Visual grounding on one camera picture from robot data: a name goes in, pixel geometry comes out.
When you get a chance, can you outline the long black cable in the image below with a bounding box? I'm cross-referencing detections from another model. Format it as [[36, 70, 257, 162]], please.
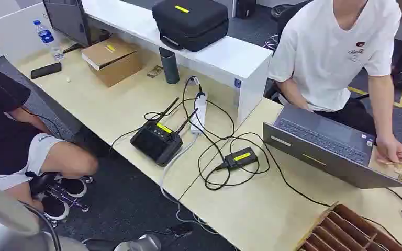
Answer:
[[234, 132, 402, 251]]

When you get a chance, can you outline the brown cardboard box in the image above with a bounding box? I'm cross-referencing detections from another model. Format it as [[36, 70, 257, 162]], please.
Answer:
[[80, 36, 144, 88]]

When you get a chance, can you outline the white power strip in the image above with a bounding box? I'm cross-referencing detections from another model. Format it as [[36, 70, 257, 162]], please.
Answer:
[[189, 91, 209, 135]]

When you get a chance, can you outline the grey laptop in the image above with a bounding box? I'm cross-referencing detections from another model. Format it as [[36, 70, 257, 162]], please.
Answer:
[[262, 103, 402, 190]]

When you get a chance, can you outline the white desk partition panel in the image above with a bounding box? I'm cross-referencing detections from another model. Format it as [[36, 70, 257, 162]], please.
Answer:
[[0, 2, 71, 67]]

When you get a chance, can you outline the black box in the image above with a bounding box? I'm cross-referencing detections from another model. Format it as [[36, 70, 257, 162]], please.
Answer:
[[235, 0, 258, 20]]

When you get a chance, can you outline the white desk shelf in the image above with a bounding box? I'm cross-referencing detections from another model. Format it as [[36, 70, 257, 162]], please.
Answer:
[[81, 0, 274, 124]]

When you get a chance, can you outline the black carry case yellow label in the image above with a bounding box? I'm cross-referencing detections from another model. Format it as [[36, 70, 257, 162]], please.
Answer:
[[151, 0, 230, 53]]

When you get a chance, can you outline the chrome office chair base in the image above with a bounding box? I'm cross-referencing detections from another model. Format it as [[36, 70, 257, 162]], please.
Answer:
[[30, 172, 95, 229]]

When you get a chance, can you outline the black remote controller with antennas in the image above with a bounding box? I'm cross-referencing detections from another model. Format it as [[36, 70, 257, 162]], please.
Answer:
[[130, 97, 199, 167]]

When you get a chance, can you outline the looped black charger cable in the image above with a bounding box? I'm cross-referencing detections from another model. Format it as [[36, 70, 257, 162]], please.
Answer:
[[181, 76, 271, 192]]

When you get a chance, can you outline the black power adapter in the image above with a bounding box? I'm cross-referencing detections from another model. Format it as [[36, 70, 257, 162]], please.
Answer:
[[164, 221, 194, 240]]

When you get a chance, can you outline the clear water bottle blue label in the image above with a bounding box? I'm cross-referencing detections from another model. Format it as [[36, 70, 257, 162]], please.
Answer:
[[33, 19, 65, 62]]

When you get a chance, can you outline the white power cable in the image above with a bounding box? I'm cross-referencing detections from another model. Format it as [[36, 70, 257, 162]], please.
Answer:
[[159, 133, 220, 237]]

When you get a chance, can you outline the black smartphone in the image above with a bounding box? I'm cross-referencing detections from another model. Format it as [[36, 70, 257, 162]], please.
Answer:
[[30, 62, 63, 80]]

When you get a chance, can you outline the black computer monitor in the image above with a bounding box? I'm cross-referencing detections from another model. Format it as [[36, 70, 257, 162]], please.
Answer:
[[42, 0, 93, 48]]

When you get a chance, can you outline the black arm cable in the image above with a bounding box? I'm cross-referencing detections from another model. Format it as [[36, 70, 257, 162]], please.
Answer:
[[20, 202, 63, 251]]

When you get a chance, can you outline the small patterned packet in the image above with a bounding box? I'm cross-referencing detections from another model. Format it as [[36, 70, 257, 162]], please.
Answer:
[[146, 64, 164, 79]]

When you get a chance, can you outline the wooden card box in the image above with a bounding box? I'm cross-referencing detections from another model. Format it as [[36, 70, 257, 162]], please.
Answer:
[[296, 203, 402, 251]]

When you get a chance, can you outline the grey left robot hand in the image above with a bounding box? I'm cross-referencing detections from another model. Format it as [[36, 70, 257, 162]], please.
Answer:
[[114, 234, 162, 251]]

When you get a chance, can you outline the grey cylindrical tumbler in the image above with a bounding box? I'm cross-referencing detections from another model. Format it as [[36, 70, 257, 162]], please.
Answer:
[[158, 47, 181, 85]]

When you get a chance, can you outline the black charger yellow label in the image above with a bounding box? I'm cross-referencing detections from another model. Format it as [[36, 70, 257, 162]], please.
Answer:
[[221, 146, 259, 171]]

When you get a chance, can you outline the thin black controller cable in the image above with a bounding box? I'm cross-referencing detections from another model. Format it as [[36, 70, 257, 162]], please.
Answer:
[[108, 110, 161, 154]]

